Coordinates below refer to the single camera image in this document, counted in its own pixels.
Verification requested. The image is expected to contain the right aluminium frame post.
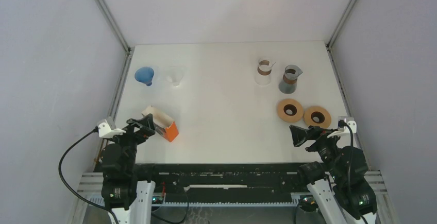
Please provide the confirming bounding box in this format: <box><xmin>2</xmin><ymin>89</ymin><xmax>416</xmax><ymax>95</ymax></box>
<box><xmin>326</xmin><ymin>0</ymin><xmax>358</xmax><ymax>51</ymax></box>

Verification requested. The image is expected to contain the grey glass carafe brown band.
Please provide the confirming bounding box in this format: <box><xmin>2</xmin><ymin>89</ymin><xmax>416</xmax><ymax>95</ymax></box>
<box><xmin>278</xmin><ymin>65</ymin><xmax>303</xmax><ymax>94</ymax></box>

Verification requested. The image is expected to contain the aluminium frame post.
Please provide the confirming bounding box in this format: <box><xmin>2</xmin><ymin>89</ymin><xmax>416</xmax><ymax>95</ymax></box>
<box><xmin>326</xmin><ymin>0</ymin><xmax>358</xmax><ymax>51</ymax></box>
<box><xmin>94</xmin><ymin>0</ymin><xmax>131</xmax><ymax>54</ymax></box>

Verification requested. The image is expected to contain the clear glass carafe brown band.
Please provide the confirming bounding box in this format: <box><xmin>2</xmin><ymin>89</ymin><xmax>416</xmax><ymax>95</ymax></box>
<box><xmin>255</xmin><ymin>58</ymin><xmax>276</xmax><ymax>86</ymax></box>

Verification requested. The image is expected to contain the clear glass dripper cone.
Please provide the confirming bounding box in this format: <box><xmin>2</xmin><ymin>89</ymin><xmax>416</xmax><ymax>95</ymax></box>
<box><xmin>166</xmin><ymin>66</ymin><xmax>186</xmax><ymax>87</ymax></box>

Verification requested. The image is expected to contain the blue ribbed dripper cone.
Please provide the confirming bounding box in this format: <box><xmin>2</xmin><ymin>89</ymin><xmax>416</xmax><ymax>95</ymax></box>
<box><xmin>134</xmin><ymin>66</ymin><xmax>155</xmax><ymax>87</ymax></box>

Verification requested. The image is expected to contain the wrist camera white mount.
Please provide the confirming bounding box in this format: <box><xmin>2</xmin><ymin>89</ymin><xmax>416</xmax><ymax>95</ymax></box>
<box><xmin>97</xmin><ymin>116</ymin><xmax>126</xmax><ymax>139</ymax></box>
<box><xmin>327</xmin><ymin>116</ymin><xmax>357</xmax><ymax>138</ymax></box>

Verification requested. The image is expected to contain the wooden dripper ring holder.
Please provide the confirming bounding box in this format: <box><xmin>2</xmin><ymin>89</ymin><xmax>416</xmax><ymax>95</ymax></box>
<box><xmin>277</xmin><ymin>98</ymin><xmax>304</xmax><ymax>123</ymax></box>

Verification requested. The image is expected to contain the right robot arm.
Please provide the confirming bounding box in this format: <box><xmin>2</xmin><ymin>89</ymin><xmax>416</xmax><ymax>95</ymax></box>
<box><xmin>289</xmin><ymin>120</ymin><xmax>378</xmax><ymax>223</ymax></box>

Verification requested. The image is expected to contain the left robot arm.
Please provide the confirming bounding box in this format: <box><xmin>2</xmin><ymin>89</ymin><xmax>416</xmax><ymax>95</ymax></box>
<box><xmin>97</xmin><ymin>114</ymin><xmax>161</xmax><ymax>223</ymax></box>

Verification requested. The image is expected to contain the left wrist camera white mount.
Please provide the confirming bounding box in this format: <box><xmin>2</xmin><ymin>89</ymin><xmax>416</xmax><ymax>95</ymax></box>
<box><xmin>97</xmin><ymin>116</ymin><xmax>126</xmax><ymax>139</ymax></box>

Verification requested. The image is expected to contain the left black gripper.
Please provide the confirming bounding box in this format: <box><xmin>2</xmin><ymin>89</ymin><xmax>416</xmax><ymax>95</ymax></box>
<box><xmin>107</xmin><ymin>113</ymin><xmax>155</xmax><ymax>172</ymax></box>

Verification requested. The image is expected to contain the orange coffee filter box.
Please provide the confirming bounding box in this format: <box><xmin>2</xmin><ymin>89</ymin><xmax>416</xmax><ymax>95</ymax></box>
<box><xmin>141</xmin><ymin>106</ymin><xmax>179</xmax><ymax>142</ymax></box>

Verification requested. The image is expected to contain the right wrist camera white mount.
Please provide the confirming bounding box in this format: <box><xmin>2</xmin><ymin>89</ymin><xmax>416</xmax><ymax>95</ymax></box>
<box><xmin>327</xmin><ymin>116</ymin><xmax>357</xmax><ymax>138</ymax></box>

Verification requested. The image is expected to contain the left aluminium frame post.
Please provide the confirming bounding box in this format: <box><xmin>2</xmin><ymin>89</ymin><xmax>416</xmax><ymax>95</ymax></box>
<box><xmin>94</xmin><ymin>0</ymin><xmax>131</xmax><ymax>54</ymax></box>

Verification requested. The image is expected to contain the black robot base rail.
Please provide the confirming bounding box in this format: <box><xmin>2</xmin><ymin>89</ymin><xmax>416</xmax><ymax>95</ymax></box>
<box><xmin>134</xmin><ymin>163</ymin><xmax>330</xmax><ymax>205</ymax></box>

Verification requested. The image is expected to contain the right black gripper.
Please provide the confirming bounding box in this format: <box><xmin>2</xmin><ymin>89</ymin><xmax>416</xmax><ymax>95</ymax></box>
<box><xmin>289</xmin><ymin>124</ymin><xmax>343</xmax><ymax>181</ymax></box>

